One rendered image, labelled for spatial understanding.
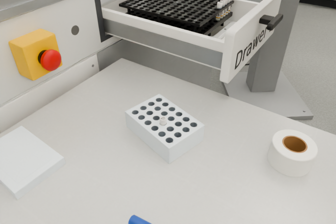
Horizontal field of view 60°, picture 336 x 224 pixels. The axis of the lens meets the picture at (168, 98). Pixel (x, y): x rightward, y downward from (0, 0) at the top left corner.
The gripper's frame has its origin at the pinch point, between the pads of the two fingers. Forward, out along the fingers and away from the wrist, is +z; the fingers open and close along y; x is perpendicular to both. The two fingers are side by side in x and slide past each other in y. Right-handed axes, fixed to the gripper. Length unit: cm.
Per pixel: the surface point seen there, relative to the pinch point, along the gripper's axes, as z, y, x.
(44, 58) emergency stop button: 7.2, 16.6, 36.2
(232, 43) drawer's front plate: 2.9, -10.5, 16.9
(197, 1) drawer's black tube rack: 4.5, 5.7, -1.1
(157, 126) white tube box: 14.6, -5.2, 32.0
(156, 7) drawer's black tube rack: 5.0, 12.1, 7.4
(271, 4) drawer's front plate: 1.4, -11.1, -3.4
